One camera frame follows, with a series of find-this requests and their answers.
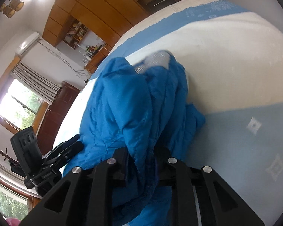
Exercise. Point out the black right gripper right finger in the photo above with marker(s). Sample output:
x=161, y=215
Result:
x=201, y=196

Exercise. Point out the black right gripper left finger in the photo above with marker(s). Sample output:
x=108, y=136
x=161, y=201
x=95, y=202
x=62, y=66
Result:
x=83, y=197

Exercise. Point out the blue puffer jacket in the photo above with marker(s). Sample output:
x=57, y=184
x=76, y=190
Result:
x=137, y=107

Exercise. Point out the pink sleeve forearm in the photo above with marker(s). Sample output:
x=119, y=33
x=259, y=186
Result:
x=13, y=221

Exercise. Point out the dark wooden headboard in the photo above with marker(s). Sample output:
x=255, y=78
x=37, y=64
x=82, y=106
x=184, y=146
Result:
x=55, y=115

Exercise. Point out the striped grey curtain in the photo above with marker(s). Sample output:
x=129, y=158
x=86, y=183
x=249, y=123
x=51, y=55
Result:
x=38, y=84

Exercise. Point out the wooden desk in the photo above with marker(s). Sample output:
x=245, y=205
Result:
x=96, y=60

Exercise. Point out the white air conditioner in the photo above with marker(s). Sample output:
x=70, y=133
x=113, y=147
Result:
x=27, y=43

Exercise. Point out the blue and white bed sheet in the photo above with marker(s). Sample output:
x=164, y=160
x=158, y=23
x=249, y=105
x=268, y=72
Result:
x=234, y=62

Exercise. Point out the drum ceiling lamp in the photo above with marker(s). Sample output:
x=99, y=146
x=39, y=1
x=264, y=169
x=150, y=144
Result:
x=9, y=9

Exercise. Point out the window with wooden frame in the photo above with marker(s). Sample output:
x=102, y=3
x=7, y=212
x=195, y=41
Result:
x=19, y=107

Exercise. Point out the wooden wardrobe wall unit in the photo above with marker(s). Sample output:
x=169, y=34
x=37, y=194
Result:
x=108, y=19

